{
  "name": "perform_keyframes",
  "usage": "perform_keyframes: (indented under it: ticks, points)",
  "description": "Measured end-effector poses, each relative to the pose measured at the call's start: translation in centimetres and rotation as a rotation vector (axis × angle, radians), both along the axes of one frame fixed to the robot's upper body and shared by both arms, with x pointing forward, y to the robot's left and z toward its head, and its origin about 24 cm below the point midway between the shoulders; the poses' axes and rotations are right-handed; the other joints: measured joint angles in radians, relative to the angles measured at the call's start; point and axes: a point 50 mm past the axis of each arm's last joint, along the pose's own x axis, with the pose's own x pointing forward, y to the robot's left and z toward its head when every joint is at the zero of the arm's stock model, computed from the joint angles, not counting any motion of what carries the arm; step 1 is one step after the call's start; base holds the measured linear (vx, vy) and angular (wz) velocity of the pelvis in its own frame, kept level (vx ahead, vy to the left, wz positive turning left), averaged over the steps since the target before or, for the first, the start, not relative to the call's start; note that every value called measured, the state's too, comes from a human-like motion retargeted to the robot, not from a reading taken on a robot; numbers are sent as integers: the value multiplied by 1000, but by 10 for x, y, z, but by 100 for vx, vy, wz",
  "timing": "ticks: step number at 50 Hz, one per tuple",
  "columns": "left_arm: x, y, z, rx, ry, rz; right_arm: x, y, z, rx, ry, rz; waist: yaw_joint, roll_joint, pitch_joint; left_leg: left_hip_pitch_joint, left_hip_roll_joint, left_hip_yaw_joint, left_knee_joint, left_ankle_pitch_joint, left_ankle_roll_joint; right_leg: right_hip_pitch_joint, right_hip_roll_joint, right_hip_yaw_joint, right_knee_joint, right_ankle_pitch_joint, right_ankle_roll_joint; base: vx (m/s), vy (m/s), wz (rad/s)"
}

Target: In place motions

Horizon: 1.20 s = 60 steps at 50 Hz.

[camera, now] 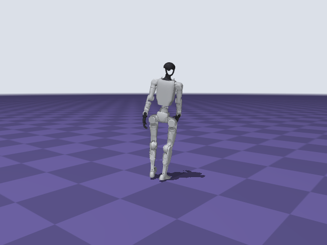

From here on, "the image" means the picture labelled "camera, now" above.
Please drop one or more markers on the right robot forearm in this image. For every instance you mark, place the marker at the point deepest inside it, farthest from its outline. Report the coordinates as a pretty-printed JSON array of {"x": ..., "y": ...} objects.
[{"x": 178, "y": 108}]

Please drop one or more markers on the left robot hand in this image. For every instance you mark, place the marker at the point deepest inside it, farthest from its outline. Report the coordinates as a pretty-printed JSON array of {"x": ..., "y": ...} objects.
[{"x": 144, "y": 119}]

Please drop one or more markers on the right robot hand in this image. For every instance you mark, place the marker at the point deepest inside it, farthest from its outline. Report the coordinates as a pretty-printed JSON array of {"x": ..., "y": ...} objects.
[{"x": 177, "y": 117}]

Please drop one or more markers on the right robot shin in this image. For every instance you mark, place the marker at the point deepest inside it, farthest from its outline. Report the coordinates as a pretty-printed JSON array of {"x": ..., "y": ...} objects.
[{"x": 166, "y": 160}]

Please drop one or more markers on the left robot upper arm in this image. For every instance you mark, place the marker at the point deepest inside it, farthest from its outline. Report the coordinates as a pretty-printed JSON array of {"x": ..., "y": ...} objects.
[{"x": 152, "y": 89}]

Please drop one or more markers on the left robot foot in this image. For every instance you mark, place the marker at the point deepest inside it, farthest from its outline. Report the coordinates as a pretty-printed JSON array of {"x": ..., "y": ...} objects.
[{"x": 152, "y": 173}]

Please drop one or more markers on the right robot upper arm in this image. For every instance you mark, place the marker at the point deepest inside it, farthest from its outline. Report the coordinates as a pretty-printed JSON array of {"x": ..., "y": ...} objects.
[{"x": 179, "y": 87}]

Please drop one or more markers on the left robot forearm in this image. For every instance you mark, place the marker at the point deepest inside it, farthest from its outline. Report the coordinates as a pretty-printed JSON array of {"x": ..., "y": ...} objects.
[{"x": 147, "y": 106}]

